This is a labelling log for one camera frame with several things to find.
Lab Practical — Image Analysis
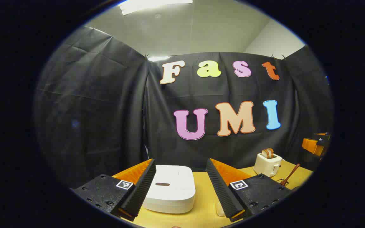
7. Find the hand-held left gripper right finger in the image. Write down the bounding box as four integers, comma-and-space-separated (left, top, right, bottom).
205, 158, 294, 223

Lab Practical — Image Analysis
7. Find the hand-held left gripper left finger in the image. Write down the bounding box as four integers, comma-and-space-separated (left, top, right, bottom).
70, 158, 157, 222

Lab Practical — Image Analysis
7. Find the white rice cooker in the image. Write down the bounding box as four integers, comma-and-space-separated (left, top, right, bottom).
141, 165, 196, 214

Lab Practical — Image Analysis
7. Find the brown wooden spoon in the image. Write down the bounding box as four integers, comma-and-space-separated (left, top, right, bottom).
281, 163, 301, 187

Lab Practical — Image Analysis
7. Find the white toaster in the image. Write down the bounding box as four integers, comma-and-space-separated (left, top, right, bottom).
254, 152, 283, 178

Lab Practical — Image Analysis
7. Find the black backdrop cloth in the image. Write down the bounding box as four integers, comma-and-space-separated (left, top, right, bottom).
34, 25, 333, 190

